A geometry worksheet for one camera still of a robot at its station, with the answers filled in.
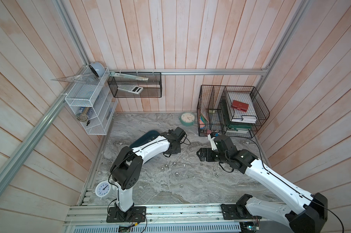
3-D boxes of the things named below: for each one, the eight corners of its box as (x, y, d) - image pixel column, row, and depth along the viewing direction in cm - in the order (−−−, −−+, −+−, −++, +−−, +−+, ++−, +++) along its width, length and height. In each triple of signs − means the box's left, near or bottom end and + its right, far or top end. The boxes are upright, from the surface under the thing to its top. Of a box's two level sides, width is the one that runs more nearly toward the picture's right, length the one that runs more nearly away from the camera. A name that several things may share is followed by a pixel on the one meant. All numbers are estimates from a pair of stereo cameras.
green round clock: (179, 125, 112) (179, 124, 111) (178, 113, 121) (179, 111, 119) (195, 125, 112) (196, 124, 111) (194, 113, 121) (194, 111, 119)
